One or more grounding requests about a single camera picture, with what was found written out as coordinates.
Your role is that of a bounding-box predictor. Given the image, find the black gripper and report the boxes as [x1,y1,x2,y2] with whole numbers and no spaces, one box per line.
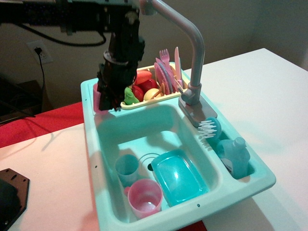
[97,50,138,111]

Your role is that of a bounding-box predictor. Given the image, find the small pink cup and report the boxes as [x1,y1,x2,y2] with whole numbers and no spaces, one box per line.
[93,83,108,115]

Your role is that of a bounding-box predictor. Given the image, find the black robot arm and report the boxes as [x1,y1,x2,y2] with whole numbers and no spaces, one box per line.
[0,0,145,111]

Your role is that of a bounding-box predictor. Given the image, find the mint green toy sink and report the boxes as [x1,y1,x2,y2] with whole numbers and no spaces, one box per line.
[81,79,276,231]

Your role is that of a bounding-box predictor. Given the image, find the blue cup in sink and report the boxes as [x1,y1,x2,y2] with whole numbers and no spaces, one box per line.
[115,154,139,188]

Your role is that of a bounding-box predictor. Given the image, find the pink mug in sink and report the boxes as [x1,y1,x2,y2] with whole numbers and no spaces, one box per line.
[124,179,163,219]

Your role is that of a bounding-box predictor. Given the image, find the green toy vegetable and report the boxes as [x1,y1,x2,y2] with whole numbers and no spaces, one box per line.
[124,87,140,105]

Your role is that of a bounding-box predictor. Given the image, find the cream dish rack basket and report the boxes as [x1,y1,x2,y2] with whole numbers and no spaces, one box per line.
[121,62,189,110]

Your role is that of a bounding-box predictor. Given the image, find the red toy apple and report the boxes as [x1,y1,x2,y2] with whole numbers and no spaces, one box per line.
[132,79,158,102]

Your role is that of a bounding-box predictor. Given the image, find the orange red toy carrot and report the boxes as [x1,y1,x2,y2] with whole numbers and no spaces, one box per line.
[134,70,152,85]

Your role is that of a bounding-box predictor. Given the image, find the yellow toy fruit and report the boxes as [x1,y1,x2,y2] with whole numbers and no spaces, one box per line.
[143,88,164,101]

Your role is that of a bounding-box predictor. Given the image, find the pink toy plates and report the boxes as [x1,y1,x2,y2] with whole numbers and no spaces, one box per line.
[154,58,178,95]

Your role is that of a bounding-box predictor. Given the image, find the pink toy fork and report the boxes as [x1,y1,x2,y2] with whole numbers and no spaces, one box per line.
[159,49,174,77]

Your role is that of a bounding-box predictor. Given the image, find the pink toy knife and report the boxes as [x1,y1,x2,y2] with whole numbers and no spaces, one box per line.
[174,47,182,80]

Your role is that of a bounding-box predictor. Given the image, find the grey toy faucet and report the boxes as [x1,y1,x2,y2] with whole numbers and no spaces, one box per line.
[139,0,218,128]

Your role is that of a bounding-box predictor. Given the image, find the red cloth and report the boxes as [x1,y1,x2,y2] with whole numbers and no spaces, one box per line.
[0,102,84,148]

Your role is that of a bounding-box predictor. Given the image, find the teal dish brush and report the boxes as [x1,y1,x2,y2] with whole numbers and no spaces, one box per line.
[198,117,222,140]

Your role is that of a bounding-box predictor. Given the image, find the teal rectangular tray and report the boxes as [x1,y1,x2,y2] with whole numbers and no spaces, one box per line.
[151,149,209,207]

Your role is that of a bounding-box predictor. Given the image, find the blue toy soap bottle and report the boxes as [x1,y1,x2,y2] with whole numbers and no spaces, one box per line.
[217,137,250,180]

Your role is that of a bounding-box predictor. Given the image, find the white wall outlet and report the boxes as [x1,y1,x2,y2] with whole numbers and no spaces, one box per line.
[26,40,53,64]

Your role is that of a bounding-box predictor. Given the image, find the black power cord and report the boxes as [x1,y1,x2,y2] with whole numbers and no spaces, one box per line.
[34,47,46,114]

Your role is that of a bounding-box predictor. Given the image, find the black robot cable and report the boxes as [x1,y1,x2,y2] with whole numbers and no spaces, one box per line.
[19,23,106,46]

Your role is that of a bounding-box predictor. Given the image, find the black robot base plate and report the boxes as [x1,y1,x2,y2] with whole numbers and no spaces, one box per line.
[0,168,30,231]

